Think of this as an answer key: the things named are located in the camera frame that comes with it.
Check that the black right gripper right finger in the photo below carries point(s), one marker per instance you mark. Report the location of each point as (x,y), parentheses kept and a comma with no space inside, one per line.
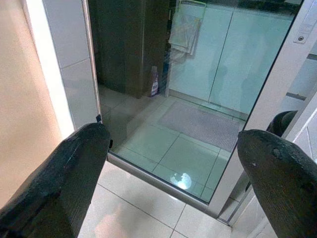
(284,188)

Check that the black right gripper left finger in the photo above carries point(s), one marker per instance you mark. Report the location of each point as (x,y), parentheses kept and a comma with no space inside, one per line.
(57,186)

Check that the glass sliding door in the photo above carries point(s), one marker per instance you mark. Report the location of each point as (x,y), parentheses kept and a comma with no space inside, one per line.
(198,158)

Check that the grey floor mat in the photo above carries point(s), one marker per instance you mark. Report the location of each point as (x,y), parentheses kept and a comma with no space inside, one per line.
(203,124)

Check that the bottle with purple label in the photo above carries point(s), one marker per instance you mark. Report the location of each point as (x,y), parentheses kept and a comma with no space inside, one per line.
(154,84)

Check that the silver door lock plate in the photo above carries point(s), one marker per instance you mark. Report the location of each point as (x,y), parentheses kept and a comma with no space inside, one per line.
(301,38)

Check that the pale hanging towel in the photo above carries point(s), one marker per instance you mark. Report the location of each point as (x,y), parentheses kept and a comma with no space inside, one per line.
(184,32)

